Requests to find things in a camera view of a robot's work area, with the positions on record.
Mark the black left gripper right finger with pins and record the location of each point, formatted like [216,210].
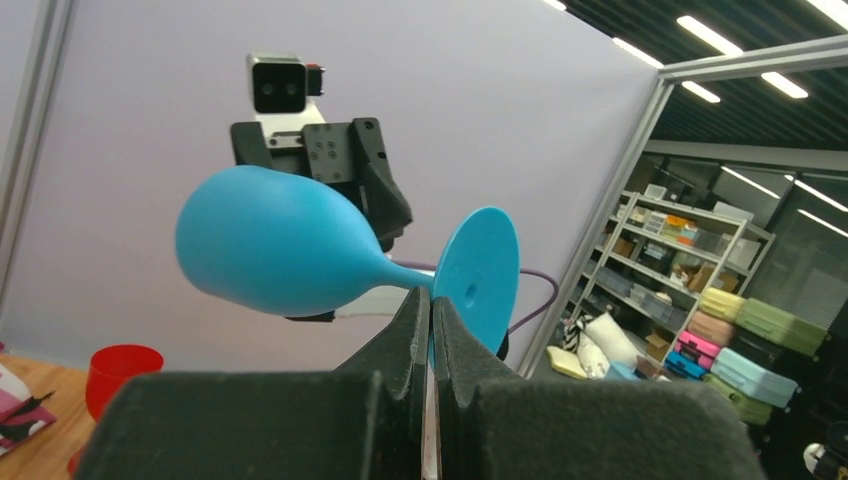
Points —
[494,424]

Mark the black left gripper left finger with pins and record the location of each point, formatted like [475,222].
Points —
[362,420]

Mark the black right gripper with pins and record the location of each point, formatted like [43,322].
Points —
[349,157]

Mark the pink camouflage folded cloth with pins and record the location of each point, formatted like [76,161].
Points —
[22,413]

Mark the metal storage shelf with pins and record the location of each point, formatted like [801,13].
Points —
[652,260]

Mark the blue plastic wine glass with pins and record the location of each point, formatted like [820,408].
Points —
[290,246]

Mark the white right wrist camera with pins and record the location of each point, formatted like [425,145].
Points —
[283,89]

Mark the red plastic wine glass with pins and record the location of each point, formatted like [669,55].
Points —
[111,367]

